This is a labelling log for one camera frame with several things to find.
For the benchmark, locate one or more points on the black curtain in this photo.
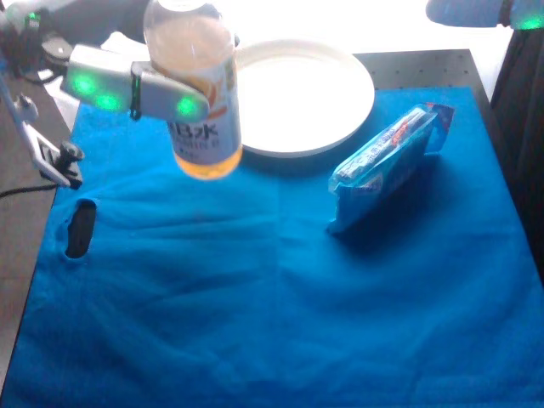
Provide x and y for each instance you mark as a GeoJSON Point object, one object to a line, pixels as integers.
{"type": "Point", "coordinates": [523, 127]}

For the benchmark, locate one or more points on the white stand with black clamp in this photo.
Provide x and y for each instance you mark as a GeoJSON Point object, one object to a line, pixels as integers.
{"type": "Point", "coordinates": [32, 140]}

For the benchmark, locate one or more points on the orange vitamin drink bottle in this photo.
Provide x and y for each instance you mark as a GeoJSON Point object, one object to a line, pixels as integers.
{"type": "Point", "coordinates": [200, 140]}

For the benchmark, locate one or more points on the white round plate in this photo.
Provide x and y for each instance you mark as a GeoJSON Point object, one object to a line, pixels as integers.
{"type": "Point", "coordinates": [297, 98]}

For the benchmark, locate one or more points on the blue table cloth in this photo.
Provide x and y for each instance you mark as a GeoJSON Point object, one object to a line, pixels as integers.
{"type": "Point", "coordinates": [212, 297]}

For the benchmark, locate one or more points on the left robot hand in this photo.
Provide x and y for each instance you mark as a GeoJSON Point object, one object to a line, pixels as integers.
{"type": "Point", "coordinates": [98, 85]}

